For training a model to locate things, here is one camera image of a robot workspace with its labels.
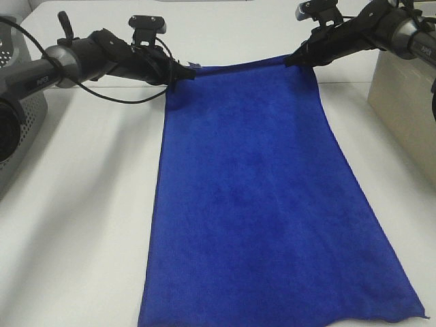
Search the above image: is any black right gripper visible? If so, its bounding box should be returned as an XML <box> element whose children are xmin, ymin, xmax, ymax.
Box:
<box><xmin>283</xmin><ymin>1</ymin><xmax>395</xmax><ymax>67</ymax></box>

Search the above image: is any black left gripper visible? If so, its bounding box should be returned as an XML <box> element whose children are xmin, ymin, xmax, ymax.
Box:
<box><xmin>93</xmin><ymin>29</ymin><xmax>196</xmax><ymax>92</ymax></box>

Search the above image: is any blue microfibre towel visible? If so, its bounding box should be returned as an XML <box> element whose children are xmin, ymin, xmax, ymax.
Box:
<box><xmin>138</xmin><ymin>57</ymin><xmax>425</xmax><ymax>326</ymax></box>

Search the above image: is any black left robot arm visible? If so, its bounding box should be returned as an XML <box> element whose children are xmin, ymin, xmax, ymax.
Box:
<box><xmin>1</xmin><ymin>29</ymin><xmax>196</xmax><ymax>161</ymax></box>

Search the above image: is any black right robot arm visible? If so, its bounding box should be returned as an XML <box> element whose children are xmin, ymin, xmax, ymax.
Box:
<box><xmin>283</xmin><ymin>0</ymin><xmax>435</xmax><ymax>67</ymax></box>

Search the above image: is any beige storage box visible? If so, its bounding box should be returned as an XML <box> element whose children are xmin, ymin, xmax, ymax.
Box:
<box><xmin>368</xmin><ymin>52</ymin><xmax>435</xmax><ymax>174</ymax></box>

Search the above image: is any grey perforated plastic basket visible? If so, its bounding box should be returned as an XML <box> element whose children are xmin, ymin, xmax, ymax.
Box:
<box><xmin>1</xmin><ymin>14</ymin><xmax>48</xmax><ymax>197</ymax></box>

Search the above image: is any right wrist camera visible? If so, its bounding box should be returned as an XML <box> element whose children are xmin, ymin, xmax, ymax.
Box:
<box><xmin>295</xmin><ymin>0</ymin><xmax>344</xmax><ymax>27</ymax></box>

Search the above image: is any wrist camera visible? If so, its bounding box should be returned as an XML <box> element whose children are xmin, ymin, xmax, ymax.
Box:
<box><xmin>128</xmin><ymin>15</ymin><xmax>166</xmax><ymax>47</ymax></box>
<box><xmin>295</xmin><ymin>0</ymin><xmax>344</xmax><ymax>27</ymax></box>

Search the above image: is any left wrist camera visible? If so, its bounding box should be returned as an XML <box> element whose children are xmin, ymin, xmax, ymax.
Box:
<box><xmin>128</xmin><ymin>15</ymin><xmax>166</xmax><ymax>47</ymax></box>

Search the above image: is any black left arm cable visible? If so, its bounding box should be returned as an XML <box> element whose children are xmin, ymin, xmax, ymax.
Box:
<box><xmin>0</xmin><ymin>10</ymin><xmax>174</xmax><ymax>103</ymax></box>

